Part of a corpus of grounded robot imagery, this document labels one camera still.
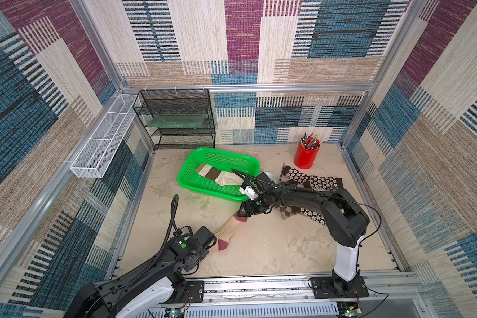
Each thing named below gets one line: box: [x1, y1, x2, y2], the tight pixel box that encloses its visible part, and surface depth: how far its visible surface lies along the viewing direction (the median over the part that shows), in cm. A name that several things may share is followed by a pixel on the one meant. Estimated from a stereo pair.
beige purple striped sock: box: [213, 212, 248, 252], surface depth 88 cm
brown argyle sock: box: [274, 204, 302, 220], surface depth 95 cm
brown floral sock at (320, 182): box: [282, 165, 343, 190], surface depth 107 cm
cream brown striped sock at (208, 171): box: [194, 162, 222, 181], surface depth 110 cm
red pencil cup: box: [293, 131, 321, 170], surface depth 107 cm
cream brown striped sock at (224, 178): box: [205, 168, 245, 187], surface depth 107 cm
